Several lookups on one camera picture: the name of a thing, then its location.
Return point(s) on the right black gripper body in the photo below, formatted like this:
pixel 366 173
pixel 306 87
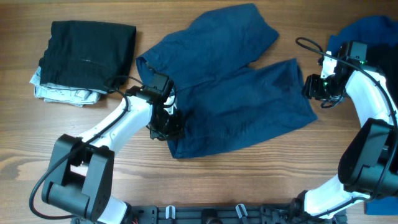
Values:
pixel 323 88

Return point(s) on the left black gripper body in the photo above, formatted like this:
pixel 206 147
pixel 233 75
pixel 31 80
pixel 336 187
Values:
pixel 169 125

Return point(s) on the navy blue shorts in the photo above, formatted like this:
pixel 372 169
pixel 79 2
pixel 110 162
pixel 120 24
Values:
pixel 225 104

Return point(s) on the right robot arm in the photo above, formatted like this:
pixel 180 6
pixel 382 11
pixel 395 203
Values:
pixel 368 168

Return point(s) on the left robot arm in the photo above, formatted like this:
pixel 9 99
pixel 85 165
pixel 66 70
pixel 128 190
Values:
pixel 80 173

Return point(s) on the blue t-shirt pile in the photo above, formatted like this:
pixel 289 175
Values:
pixel 372 30

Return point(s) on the folded light grey garment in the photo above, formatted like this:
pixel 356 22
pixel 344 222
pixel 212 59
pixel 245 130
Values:
pixel 63 94

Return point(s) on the folded black garment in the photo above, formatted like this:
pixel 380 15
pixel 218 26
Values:
pixel 88 54

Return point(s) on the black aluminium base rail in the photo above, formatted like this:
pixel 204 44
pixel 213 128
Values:
pixel 264 214

